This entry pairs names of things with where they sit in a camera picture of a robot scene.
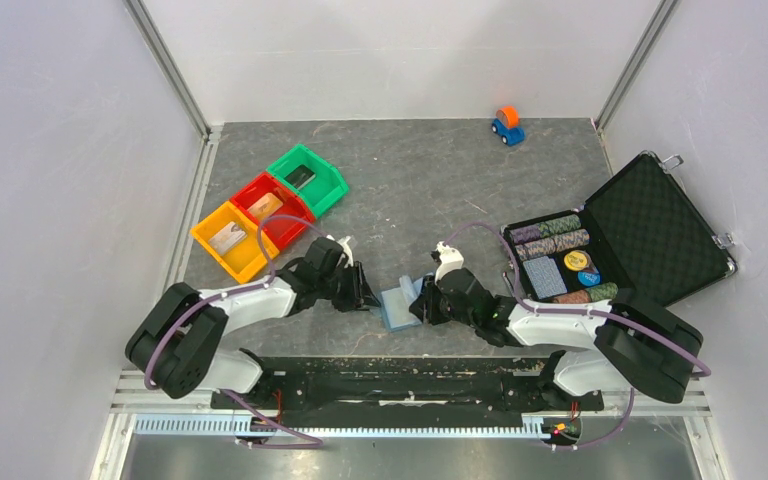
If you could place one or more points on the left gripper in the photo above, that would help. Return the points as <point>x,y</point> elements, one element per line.
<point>356,299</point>

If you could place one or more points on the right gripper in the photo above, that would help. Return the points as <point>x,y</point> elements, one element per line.
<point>424,306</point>

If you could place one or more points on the blue leather card holder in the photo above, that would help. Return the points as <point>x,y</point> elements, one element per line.
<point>395,304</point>

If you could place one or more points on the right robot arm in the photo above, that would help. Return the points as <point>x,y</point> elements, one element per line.
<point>628,342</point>

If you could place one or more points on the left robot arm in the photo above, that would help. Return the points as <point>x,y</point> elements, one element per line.
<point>177,345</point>

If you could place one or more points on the blue playing card deck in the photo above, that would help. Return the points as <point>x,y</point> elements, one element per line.
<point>545,277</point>

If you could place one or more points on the tan card in red bin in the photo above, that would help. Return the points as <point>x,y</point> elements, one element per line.
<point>265,206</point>

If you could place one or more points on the dark card in green bin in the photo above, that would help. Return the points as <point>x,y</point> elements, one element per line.
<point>300,177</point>

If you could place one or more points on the grey card in yellow bin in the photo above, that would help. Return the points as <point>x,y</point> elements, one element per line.
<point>227,238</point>

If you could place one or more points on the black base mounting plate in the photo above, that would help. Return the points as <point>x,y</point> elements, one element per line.
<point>411,392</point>

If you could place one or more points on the red plastic bin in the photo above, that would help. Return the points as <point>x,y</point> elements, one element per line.
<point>282,232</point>

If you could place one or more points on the green plastic bin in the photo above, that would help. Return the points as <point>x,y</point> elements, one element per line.
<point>319,184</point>

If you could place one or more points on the yellow plastic bin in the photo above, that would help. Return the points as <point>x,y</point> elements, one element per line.
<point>246,260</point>

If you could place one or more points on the yellow dealer chip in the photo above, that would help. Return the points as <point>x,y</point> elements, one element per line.
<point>577,260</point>

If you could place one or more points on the blue dealer chip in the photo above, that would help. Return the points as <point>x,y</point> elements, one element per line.
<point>589,277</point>

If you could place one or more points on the blue orange toy car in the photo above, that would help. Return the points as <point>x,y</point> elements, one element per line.
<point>506,125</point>

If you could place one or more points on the black poker chip case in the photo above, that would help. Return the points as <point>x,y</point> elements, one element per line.
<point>644,234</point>

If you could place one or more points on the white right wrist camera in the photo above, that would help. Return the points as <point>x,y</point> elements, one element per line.
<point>447,259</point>

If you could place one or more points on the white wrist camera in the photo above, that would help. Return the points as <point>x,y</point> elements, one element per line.
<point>447,259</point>
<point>347,244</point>

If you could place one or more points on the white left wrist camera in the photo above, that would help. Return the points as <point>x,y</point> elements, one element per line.
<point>347,244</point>

